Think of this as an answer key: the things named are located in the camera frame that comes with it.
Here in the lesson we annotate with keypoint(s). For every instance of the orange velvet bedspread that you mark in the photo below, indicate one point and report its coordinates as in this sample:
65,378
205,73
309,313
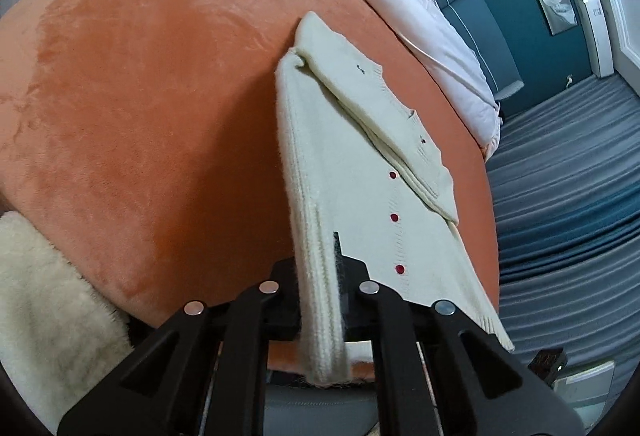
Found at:
140,137

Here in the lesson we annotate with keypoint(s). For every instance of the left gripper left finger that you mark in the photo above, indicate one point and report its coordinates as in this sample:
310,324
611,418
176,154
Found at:
203,372

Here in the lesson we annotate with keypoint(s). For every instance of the white fluffy blanket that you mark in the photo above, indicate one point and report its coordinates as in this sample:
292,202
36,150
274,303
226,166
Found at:
59,337

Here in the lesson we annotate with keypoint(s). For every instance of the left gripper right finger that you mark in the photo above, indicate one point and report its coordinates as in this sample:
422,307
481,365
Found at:
437,372

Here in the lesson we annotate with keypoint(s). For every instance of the pale pink duvet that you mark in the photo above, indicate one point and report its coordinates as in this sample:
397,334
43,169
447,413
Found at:
434,41

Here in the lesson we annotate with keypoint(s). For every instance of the cream knit cardigan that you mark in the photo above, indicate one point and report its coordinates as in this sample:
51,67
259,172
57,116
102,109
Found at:
364,178

